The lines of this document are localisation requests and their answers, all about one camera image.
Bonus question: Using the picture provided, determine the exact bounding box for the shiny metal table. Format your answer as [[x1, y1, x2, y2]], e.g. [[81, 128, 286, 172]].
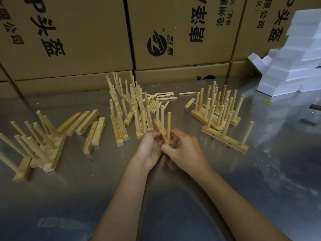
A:
[[0, 76, 321, 241]]

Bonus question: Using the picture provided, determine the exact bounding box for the stack of white foam blocks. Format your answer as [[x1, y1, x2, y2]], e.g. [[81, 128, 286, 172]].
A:
[[247, 8, 321, 97]]

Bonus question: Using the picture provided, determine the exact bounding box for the pile of drilled wooden bars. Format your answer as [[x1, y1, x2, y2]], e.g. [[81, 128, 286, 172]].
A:
[[57, 109, 106, 155]]

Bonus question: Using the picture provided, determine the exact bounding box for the clear tape patch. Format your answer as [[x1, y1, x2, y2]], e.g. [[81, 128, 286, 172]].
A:
[[37, 217, 87, 230]]

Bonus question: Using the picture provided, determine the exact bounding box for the person's right forearm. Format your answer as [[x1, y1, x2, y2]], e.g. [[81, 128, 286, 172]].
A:
[[195, 167, 293, 241]]

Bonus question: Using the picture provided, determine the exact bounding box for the person's left hand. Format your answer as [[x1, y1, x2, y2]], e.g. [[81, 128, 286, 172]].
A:
[[133, 132, 165, 173]]

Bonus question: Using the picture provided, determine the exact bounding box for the person's right hand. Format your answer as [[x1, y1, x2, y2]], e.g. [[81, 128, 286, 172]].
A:
[[161, 128, 211, 178]]

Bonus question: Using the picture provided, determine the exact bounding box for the stack of brown cardboard boxes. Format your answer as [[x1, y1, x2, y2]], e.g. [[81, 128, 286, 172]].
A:
[[0, 0, 321, 99]]

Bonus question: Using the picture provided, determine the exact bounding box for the person's left forearm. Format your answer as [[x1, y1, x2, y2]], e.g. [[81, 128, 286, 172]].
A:
[[91, 160, 153, 241]]

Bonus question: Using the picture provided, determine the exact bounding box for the pile of wooden dowels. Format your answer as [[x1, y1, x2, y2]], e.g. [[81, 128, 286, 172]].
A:
[[141, 91, 197, 109]]

